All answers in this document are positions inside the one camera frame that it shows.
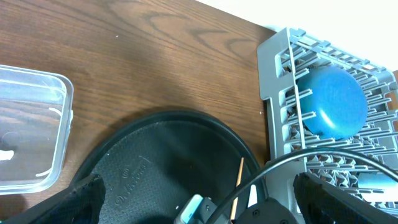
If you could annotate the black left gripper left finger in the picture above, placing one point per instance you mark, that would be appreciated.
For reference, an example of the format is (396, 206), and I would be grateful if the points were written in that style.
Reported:
(79, 203)

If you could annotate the black round tray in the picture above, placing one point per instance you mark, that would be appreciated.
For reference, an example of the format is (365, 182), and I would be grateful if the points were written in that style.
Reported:
(153, 166)

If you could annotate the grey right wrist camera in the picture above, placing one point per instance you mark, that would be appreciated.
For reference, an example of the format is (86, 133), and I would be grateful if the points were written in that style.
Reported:
(196, 211)

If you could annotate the clear plastic bin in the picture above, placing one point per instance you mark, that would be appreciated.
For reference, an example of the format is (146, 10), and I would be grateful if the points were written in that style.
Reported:
(36, 118)

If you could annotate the wooden chopstick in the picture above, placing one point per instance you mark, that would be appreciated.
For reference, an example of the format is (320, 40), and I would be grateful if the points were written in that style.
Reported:
(238, 181)

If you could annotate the grey dishwasher rack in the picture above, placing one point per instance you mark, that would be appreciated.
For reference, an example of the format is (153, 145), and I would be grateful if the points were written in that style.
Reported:
(282, 60)

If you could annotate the light blue plastic knife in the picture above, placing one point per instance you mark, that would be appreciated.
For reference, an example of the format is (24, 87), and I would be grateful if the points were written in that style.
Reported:
(252, 196)

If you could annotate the white napkin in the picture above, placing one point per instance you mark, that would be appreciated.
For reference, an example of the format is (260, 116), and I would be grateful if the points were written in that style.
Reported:
(6, 155)

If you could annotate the light blue plastic cup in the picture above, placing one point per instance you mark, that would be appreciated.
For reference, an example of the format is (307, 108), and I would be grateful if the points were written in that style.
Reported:
(384, 189)

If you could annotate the dark blue round plate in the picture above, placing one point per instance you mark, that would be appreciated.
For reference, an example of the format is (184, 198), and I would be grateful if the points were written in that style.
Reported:
(337, 100)

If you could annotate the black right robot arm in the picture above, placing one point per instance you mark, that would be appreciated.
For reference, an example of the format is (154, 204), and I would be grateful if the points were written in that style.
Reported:
(267, 212)

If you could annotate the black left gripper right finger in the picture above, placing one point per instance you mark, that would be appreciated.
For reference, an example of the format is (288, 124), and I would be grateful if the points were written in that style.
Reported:
(321, 202)

